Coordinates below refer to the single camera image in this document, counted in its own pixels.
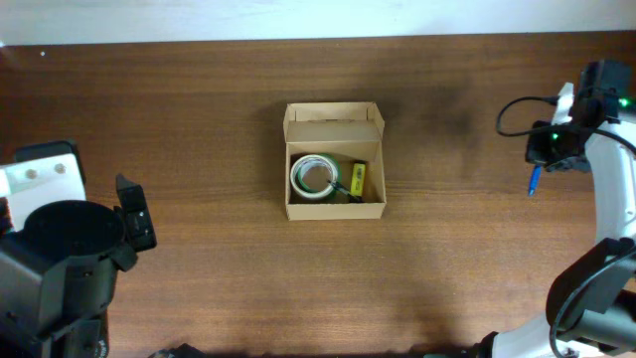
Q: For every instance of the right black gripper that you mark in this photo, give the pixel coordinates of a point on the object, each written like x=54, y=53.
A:
x=555, y=149

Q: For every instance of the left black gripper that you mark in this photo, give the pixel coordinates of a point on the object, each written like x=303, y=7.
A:
x=137, y=219

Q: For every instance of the blue pen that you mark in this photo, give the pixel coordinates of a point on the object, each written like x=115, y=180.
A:
x=534, y=180

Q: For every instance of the white masking tape roll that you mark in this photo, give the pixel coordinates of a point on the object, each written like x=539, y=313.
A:
x=309, y=174

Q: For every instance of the yellow highlighter marker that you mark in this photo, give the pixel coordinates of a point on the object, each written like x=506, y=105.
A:
x=358, y=179

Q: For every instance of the brown cardboard box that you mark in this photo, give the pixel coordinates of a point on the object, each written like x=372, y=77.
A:
x=348, y=131

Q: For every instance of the dark grey pen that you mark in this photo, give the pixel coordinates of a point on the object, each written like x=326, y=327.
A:
x=337, y=188

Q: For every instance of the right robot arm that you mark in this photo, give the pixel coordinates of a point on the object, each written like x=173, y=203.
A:
x=589, y=310

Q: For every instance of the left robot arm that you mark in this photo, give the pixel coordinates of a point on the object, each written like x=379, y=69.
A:
x=61, y=253

